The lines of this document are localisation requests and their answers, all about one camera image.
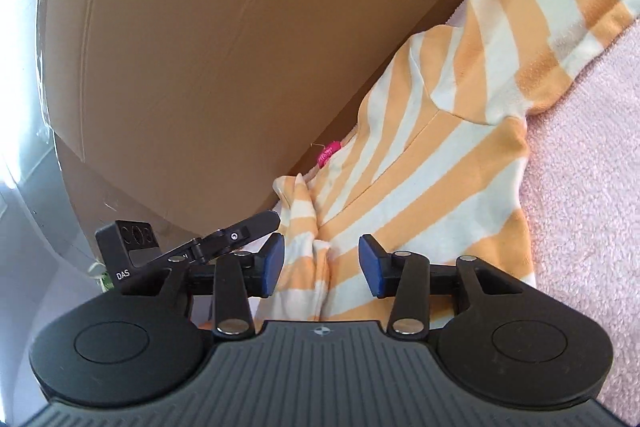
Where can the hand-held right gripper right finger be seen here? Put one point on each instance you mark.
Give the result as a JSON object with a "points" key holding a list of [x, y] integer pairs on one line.
{"points": [[371, 264]]}

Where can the orange white striped sweater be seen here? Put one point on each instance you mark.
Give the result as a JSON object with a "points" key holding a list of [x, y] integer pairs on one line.
{"points": [[450, 157]]}

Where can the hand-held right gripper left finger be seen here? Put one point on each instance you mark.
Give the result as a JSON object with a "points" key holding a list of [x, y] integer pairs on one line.
{"points": [[273, 264]]}

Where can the pink towel blanket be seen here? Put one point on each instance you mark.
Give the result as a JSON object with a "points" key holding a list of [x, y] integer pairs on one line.
{"points": [[590, 182]]}

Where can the large cardboard box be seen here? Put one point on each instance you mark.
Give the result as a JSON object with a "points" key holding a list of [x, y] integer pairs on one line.
{"points": [[225, 57]]}

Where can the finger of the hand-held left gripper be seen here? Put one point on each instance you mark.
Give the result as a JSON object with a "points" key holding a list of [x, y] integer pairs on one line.
{"points": [[240, 234]]}

